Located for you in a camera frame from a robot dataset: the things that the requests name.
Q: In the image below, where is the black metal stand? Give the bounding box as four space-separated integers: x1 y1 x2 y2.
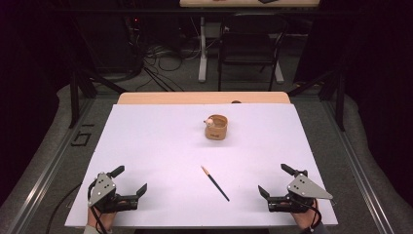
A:
66 19 128 130
286 19 347 133

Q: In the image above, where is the black chair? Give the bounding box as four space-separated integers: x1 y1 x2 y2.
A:
217 13 290 92

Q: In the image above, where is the black floor cable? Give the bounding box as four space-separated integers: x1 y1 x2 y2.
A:
45 182 83 234

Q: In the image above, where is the white table cover board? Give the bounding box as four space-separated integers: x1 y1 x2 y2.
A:
64 103 339 228

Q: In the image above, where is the person's left hand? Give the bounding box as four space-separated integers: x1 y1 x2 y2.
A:
87 200 129 230

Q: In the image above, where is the tangle of floor cables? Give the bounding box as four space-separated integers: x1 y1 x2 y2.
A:
128 18 222 93

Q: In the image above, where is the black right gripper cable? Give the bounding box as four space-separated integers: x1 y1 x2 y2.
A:
293 196 323 232

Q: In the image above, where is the wooden cup with animal figure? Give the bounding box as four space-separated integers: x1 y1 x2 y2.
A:
203 113 229 141

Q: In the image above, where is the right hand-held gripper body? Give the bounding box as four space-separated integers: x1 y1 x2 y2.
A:
266 174 335 215

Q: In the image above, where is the black computer tower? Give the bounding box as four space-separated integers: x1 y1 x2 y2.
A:
76 14 137 74

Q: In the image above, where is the wooden desk with white legs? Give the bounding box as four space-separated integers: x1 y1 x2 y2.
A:
178 0 320 84

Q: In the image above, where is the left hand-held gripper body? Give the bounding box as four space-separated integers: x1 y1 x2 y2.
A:
87 172 140 215

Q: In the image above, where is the person's right hand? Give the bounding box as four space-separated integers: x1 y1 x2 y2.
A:
280 199 320 230

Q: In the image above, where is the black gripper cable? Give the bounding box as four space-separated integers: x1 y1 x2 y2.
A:
293 196 323 232
87 179 109 234

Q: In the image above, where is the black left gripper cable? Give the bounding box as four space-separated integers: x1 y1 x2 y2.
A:
87 179 109 234

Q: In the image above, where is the thin dark-handled paintbrush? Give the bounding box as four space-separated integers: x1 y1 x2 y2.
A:
200 165 231 203

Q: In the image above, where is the aluminium floor rail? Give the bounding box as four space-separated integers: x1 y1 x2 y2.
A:
319 97 395 234
6 97 96 234

